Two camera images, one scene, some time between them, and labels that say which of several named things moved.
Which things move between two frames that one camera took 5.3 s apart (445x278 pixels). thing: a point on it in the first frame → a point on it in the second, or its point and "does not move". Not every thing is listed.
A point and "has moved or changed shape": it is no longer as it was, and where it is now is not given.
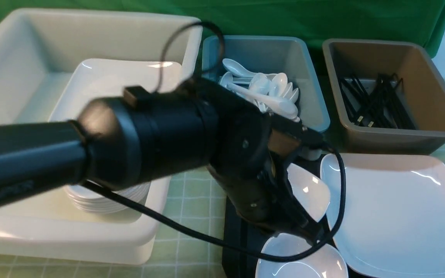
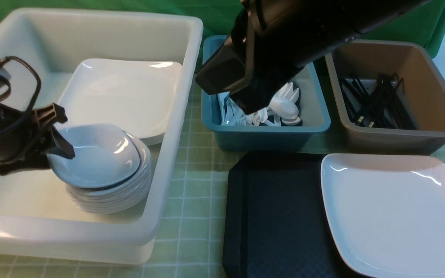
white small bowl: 326,262 has moved or changed shape
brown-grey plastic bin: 391,97 does not move
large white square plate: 405,216 does not move
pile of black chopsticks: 377,102 does not move
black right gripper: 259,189 → 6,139
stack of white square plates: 92,78 does not move
